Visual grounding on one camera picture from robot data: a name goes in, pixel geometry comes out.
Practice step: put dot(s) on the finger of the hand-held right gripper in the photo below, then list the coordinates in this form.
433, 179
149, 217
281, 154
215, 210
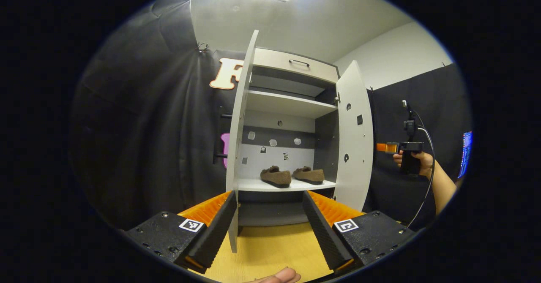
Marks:
386, 148

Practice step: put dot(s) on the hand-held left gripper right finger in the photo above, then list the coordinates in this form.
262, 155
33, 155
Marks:
323, 232

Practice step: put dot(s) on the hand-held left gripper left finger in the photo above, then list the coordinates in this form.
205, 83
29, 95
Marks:
217, 232

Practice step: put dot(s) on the white cabinet door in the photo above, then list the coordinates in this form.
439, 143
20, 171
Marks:
355, 169
239, 126

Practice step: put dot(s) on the brown fuzzy shoe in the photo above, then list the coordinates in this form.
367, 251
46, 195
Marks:
277, 176
310, 175

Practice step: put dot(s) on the white shoe cabinet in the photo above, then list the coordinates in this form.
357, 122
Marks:
287, 101

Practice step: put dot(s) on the white cabinet drawer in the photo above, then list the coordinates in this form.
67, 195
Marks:
274, 63

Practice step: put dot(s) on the blue lit screen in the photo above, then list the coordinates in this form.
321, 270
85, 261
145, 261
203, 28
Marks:
466, 152

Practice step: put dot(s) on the black backdrop cloth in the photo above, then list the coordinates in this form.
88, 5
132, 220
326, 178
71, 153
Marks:
148, 148

